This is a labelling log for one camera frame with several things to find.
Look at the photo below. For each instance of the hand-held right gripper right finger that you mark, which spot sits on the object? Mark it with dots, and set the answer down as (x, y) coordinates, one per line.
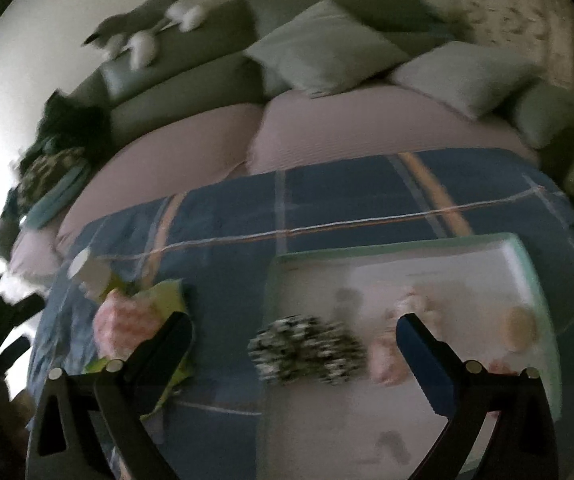
(427, 365)

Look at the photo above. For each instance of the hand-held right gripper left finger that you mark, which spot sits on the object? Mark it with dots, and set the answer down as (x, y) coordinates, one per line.
(167, 345)

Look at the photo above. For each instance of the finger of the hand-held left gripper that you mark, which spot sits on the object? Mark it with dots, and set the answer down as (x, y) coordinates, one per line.
(14, 350)
(19, 312)

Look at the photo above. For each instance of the pale pink fluffy cloth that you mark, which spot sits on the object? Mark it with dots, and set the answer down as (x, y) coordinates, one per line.
(384, 360)

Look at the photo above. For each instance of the yellow green cloth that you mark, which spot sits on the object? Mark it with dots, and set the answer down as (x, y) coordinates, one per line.
(167, 295)

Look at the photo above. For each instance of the pink white striped cloth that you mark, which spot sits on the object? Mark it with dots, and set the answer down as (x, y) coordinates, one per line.
(122, 320)

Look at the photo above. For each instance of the red white scrunchie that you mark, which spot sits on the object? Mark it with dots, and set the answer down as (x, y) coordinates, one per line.
(502, 366)

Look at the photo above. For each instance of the round yellow sponge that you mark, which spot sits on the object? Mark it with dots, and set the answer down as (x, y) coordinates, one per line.
(519, 327)

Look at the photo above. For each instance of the teal shallow cardboard box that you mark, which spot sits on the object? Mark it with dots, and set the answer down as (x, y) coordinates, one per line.
(327, 420)

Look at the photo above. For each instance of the leopard print scrunchie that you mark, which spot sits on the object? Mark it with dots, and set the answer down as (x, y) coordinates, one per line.
(302, 345)

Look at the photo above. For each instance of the white plastic bottle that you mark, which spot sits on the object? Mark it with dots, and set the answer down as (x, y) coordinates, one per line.
(87, 267)

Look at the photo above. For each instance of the teal cloth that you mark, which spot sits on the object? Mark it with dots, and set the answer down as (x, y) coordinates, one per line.
(52, 205)

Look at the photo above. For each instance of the dark patterned knit cloth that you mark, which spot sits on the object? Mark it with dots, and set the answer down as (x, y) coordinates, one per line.
(52, 170)

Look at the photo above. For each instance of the blue plaid blanket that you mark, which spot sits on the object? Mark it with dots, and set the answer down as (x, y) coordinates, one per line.
(342, 190)

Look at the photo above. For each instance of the pile of clothes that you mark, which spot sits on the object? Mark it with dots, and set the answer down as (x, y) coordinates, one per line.
(72, 120)

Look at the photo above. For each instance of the green padded headboard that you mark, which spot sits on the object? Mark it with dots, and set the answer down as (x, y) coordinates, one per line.
(192, 95)

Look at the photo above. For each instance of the grey-green sofa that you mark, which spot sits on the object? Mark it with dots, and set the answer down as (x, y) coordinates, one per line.
(342, 125)

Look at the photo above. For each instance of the green bolster cushion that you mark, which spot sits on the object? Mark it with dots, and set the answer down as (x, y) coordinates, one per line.
(547, 115)

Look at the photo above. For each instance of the pale grey pillow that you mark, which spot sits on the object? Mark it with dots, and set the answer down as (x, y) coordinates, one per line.
(467, 80)

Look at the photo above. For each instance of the grey husky plush toy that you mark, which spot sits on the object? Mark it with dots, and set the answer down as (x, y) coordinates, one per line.
(142, 15)

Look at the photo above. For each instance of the large grey pillow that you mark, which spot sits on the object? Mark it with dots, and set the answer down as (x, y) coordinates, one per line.
(322, 50)

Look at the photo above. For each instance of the beige patterned curtain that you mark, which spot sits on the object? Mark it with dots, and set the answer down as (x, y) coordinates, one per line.
(542, 35)

